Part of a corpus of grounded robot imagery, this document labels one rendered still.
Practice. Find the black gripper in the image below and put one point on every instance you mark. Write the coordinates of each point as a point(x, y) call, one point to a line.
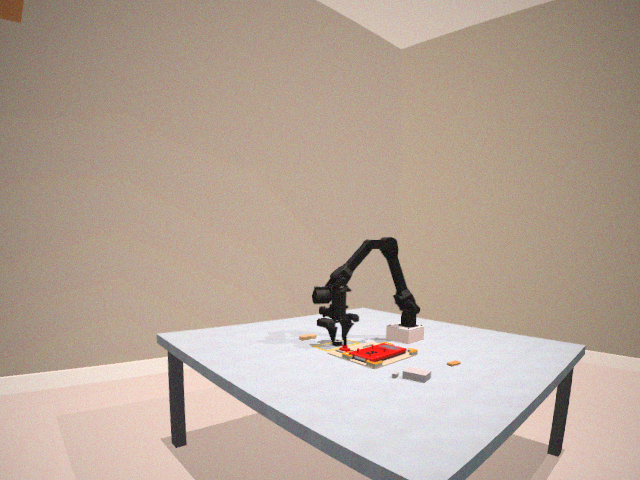
point(339, 314)

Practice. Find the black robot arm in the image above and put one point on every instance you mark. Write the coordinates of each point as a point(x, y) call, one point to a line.
point(336, 288)

